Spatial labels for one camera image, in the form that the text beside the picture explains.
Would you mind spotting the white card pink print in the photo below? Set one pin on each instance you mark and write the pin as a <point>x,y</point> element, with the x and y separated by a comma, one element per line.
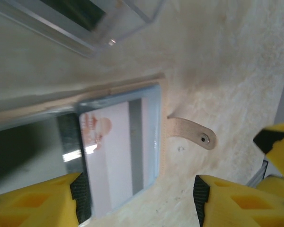
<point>113,165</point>

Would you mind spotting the dark green VIP card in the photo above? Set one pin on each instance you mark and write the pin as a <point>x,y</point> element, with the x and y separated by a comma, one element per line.
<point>85,11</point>

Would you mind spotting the beige card holder wallet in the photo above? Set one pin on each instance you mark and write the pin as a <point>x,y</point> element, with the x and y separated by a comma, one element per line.
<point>189,128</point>

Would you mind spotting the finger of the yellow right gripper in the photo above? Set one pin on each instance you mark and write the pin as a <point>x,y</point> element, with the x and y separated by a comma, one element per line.
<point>281,146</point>
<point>279,184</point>

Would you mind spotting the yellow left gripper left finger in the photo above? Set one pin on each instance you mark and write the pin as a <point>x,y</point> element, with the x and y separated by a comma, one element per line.
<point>33,203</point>

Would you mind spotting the clear acrylic card box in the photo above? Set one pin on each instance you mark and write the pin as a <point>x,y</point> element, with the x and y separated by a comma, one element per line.
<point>123,30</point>

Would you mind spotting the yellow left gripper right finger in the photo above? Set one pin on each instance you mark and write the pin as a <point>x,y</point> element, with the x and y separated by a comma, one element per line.
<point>246,208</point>

